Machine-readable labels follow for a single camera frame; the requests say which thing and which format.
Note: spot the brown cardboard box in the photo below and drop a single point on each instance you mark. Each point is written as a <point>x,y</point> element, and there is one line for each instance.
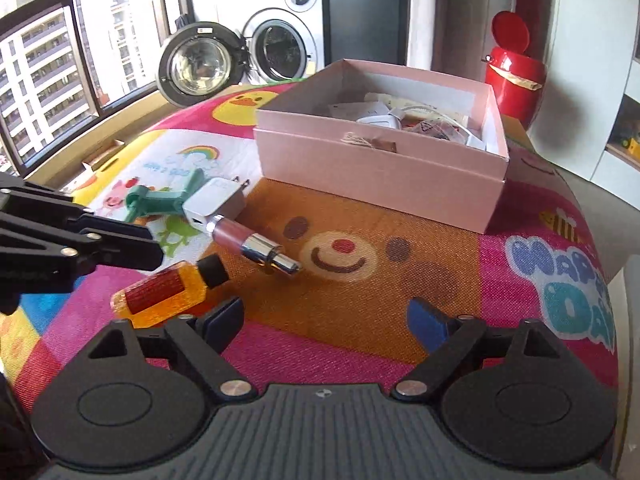
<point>102,155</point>

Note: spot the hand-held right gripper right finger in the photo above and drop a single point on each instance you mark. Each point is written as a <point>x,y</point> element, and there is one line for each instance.
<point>429,324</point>

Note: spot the pink and silver lipstick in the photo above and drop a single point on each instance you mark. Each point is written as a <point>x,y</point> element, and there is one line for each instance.
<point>255,247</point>

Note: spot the silver washing machine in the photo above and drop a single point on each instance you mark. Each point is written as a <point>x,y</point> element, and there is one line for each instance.
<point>295,25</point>

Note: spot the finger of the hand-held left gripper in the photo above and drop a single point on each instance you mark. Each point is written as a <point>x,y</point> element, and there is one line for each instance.
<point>115,252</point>
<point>75,220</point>

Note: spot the clear plastic bag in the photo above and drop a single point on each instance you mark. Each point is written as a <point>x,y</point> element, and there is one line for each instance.
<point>435,128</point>

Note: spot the red trash can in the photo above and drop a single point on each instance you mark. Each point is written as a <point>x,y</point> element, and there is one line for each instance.
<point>510,90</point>

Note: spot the yellow bottle with black cap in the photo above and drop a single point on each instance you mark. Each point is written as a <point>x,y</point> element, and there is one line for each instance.
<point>160,292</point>

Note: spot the white charger plug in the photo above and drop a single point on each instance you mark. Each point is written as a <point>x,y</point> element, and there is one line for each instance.
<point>210,205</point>

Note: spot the pink cardboard box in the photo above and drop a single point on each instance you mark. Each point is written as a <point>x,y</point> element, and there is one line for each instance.
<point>375,185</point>

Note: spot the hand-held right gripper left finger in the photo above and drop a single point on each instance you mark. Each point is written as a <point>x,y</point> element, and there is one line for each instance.
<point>222,322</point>

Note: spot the television cabinet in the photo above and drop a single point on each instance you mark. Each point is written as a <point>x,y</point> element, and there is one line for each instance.
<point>617,172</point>

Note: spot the colourful printed mat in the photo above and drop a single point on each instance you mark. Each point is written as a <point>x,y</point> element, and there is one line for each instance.
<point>350,310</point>

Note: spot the flat white carton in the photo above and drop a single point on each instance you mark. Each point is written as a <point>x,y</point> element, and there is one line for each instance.
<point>350,109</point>

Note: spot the yellow toy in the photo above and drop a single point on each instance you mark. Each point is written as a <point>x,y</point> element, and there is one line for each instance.
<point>631,144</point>

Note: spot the window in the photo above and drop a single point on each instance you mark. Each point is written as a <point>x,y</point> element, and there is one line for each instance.
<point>50,85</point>

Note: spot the green plastic clip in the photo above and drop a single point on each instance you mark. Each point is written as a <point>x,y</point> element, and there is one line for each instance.
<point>150,201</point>

